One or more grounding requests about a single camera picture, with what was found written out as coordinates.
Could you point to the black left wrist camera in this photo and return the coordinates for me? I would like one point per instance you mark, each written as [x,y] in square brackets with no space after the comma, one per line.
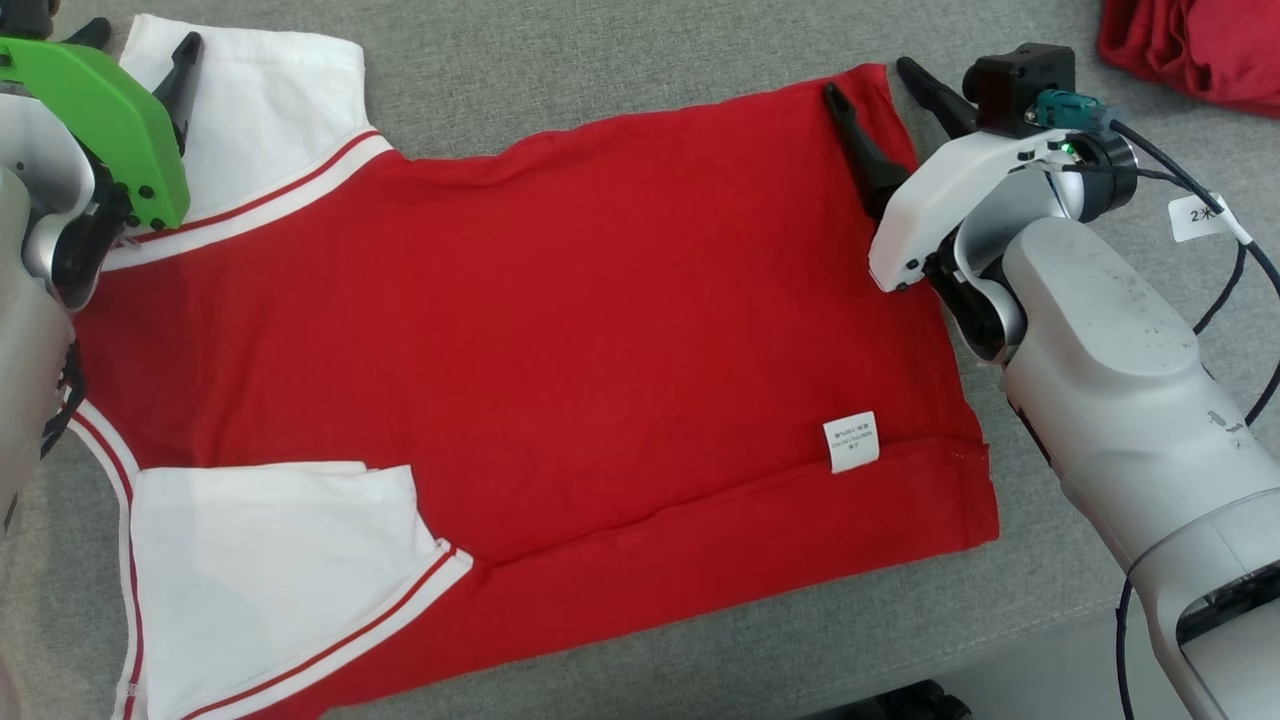
[25,18]

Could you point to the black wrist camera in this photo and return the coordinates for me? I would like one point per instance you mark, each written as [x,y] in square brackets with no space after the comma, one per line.
[25,18]
[1015,85]

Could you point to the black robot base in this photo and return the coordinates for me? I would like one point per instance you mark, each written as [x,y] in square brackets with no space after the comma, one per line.
[890,703]

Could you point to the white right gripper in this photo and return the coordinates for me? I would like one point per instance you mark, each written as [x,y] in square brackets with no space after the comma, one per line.
[940,200]

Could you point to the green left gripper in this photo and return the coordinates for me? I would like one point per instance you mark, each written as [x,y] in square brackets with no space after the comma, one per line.
[100,110]

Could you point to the red Bulls 23 jersey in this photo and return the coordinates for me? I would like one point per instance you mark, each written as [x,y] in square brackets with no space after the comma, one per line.
[550,350]

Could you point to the plain red white-trimmed garment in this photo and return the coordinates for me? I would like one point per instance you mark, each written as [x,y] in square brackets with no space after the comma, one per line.
[1200,50]

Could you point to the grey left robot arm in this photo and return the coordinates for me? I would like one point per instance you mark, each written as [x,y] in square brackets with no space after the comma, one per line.
[20,350]

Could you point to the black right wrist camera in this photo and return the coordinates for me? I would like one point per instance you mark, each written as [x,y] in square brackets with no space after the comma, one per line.
[1015,85]

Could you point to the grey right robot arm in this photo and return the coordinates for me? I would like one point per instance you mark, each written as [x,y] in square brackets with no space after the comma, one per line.
[1120,380]

